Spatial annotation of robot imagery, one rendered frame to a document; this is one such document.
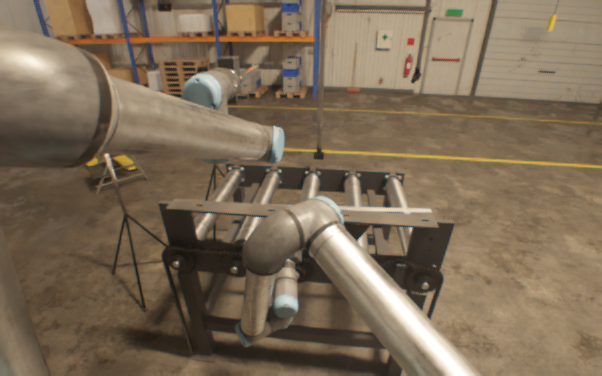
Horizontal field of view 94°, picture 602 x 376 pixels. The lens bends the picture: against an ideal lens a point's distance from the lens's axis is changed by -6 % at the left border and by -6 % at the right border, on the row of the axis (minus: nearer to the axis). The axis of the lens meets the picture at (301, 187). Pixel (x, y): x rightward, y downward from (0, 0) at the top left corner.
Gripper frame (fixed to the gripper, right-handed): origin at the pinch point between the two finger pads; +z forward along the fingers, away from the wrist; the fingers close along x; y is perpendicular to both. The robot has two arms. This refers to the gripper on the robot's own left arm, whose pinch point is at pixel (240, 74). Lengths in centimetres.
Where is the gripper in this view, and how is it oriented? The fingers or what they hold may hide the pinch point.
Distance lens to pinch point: 106.5
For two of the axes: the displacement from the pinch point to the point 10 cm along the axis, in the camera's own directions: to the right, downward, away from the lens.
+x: 0.1, -8.8, -4.8
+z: 1.1, -4.8, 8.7
